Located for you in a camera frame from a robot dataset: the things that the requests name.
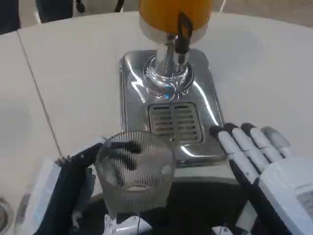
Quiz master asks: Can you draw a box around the steel dispenser base tray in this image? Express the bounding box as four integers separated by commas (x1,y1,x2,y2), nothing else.
118,49,227,170

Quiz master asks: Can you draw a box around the dark chair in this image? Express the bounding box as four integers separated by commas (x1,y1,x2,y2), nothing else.
36,0,85,24

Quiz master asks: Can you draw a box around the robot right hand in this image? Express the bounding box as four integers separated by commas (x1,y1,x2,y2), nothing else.
209,122,313,235

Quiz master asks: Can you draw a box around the black dispenser tap handle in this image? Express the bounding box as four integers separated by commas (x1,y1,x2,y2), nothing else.
176,11,194,54

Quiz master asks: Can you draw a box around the dark blue object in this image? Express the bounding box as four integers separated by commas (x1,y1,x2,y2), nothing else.
0,0,21,35

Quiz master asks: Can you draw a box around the orange juice drink dispenser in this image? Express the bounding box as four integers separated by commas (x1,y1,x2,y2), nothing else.
138,0,211,99

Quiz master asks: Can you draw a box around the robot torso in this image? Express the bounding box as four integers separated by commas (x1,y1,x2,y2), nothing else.
73,168,269,235

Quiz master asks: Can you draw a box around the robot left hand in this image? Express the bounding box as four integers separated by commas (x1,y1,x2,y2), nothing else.
14,137,147,235

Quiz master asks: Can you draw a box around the steel drip grid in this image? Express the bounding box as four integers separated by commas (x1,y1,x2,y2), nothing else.
147,102,204,143

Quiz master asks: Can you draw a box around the clear ribbed glass cup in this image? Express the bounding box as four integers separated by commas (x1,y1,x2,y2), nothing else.
94,131,176,216

